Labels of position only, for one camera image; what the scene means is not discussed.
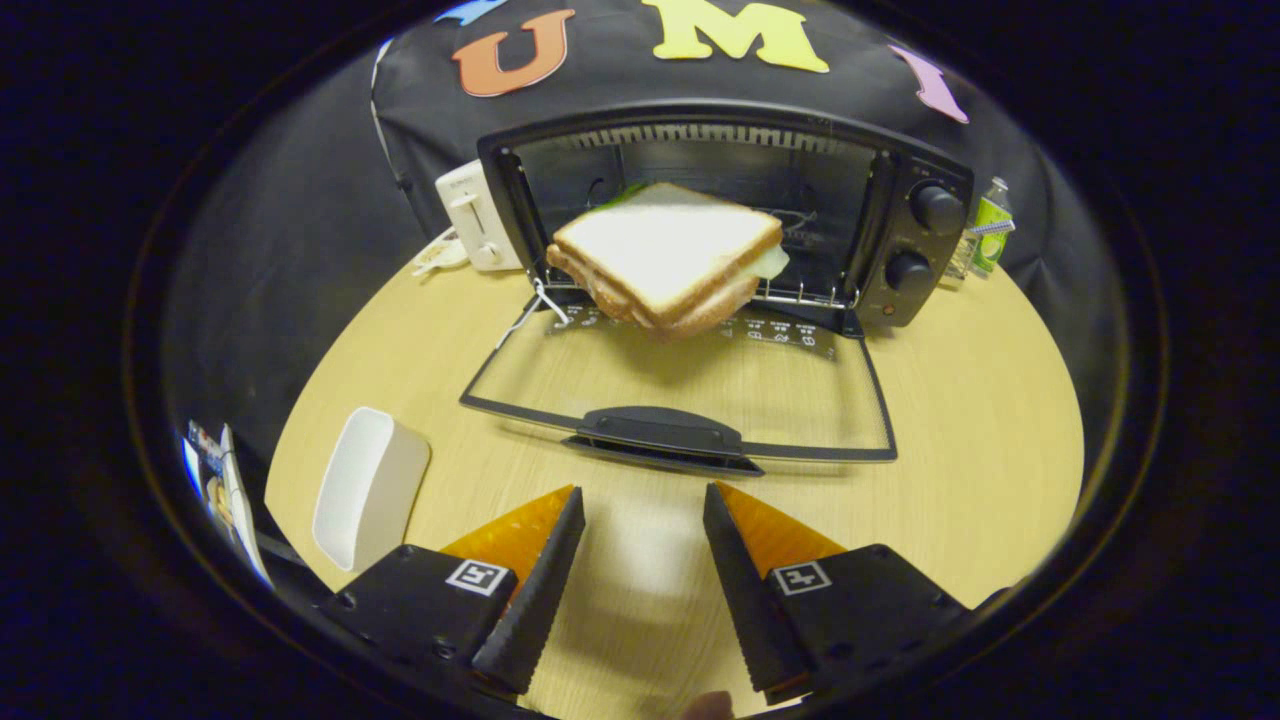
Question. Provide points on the blue printed packet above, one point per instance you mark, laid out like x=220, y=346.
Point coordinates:
x=208, y=475

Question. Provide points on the white pop-up toaster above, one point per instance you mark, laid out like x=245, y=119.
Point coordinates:
x=475, y=215

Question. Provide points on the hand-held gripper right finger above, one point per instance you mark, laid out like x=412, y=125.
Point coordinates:
x=745, y=600

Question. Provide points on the black toaster oven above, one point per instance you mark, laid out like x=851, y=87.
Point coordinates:
x=900, y=300

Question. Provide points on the white rectangular dish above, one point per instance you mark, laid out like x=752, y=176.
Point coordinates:
x=370, y=490

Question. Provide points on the white bread sandwich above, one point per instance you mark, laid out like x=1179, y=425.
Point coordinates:
x=660, y=245

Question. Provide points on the green label plastic bottle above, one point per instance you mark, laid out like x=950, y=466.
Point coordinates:
x=992, y=225

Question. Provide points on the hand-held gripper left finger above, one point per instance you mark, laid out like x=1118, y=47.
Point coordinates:
x=535, y=610

